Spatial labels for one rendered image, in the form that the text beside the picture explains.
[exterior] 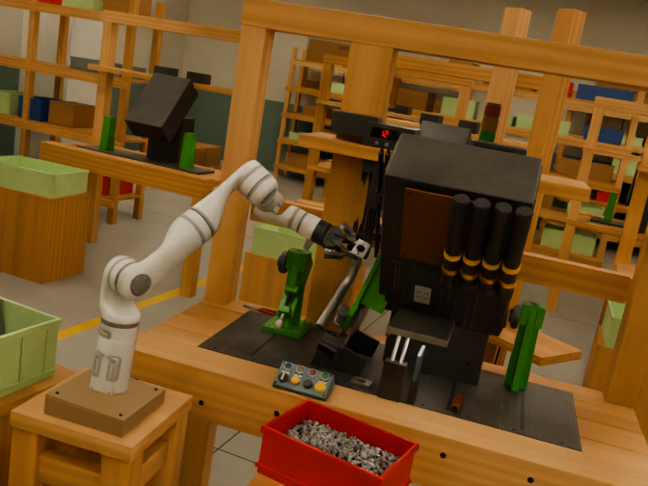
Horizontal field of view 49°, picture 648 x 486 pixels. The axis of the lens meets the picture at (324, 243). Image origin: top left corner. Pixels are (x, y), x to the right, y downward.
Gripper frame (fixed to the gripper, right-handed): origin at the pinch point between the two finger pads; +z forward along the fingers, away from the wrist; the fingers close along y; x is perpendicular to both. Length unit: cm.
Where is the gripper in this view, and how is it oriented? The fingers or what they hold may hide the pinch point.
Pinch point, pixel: (357, 251)
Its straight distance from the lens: 217.4
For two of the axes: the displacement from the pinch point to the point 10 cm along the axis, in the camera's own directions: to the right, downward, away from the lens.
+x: -0.8, 4.8, 8.7
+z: 8.7, 4.6, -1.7
